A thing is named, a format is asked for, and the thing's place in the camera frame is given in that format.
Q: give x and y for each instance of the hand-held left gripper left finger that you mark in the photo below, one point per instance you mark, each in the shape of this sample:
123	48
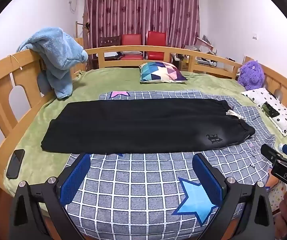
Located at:
76	177

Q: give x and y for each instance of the maroon striped curtain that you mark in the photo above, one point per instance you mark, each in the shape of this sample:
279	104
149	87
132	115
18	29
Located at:
138	7

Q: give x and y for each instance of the wooden coat rack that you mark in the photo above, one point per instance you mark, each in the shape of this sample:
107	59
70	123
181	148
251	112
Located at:
84	30

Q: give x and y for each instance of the cardboard box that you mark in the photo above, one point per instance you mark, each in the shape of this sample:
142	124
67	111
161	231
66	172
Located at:
183	65

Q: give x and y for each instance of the white star-print cloth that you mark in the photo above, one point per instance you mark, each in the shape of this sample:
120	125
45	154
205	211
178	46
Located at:
274	197

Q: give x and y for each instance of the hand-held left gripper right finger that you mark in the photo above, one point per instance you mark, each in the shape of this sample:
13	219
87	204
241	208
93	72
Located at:
208	180

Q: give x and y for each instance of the white flower-print pillow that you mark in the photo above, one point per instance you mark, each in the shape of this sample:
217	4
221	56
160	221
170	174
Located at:
283	120

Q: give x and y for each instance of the grey checked star-print blanket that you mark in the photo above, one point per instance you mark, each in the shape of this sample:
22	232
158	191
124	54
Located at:
138	180

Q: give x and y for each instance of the black smartphone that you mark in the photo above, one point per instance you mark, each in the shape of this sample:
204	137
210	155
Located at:
15	163

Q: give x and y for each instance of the green bed sheet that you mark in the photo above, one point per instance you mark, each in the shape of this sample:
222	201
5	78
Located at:
88	85

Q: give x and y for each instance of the black pants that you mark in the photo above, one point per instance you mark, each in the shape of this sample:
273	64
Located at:
133	127

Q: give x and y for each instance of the purple plush toy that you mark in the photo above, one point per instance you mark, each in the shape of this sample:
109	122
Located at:
251	75

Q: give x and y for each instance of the light blue fleece blanket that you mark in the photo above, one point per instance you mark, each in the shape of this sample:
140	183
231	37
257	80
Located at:
58	52

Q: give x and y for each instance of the geometric patterned pillow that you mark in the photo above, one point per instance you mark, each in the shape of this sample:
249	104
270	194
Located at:
162	71

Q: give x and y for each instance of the small white wall plate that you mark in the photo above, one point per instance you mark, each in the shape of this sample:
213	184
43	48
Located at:
254	36

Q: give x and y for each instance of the dark wooden chair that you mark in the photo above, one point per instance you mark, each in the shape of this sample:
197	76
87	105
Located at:
109	41

